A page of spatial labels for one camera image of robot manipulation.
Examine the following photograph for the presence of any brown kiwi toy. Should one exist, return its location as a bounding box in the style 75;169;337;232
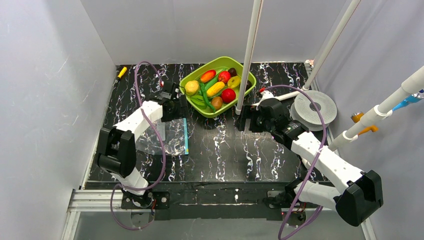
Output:
210;96;223;111

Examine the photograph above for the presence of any yellow handled screwdriver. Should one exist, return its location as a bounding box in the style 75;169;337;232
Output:
116;66;128;81

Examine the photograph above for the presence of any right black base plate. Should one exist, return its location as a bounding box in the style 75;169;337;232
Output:
262;190;318;212

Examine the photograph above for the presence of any aluminium rail frame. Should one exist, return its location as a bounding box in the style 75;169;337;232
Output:
61;190;151;240

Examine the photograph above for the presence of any blue handled tool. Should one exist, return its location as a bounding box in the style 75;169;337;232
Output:
392;89;424;112

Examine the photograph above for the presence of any light green pepper toy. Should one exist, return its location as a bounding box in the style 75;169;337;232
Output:
189;94;208;109

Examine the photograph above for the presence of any yellow ring fruit toy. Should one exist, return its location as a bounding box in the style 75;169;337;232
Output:
227;75;241;89

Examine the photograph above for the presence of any dark purple plum toy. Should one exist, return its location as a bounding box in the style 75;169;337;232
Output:
228;67;238;78

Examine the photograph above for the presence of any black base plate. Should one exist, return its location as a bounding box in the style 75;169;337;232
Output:
262;190;318;212
121;190;170;210

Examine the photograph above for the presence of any orange red mango toy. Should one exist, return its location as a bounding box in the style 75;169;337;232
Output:
200;69;216;83

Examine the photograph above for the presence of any grey filament spool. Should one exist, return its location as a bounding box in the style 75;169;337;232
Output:
290;90;338;132

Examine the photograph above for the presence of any green plastic basket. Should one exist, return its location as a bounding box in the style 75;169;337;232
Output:
179;56;257;118

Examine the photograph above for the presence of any orange clamp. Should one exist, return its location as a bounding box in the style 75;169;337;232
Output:
351;111;379;136

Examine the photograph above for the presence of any clear zip top bag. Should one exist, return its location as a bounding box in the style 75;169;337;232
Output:
135;118;189;156

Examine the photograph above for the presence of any green chili pepper toy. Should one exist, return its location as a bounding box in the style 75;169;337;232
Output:
199;82;216;113

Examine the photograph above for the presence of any yellow lemon toy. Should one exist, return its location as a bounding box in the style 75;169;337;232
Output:
184;80;200;96

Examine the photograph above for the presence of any red strawberry toy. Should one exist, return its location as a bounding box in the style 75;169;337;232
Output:
218;70;232;84

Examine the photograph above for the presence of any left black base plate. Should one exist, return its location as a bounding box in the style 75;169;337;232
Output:
121;190;170;210

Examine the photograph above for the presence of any white pvc pipe frame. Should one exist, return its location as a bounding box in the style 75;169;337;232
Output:
253;0;424;152

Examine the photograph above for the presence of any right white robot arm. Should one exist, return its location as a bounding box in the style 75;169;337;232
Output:
236;95;384;227

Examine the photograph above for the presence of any red apple toy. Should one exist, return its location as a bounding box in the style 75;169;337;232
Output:
220;88;237;104

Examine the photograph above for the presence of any white centre pole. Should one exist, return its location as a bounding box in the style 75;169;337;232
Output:
235;0;264;115

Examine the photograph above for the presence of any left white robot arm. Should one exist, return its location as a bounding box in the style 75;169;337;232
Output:
94;80;187;196

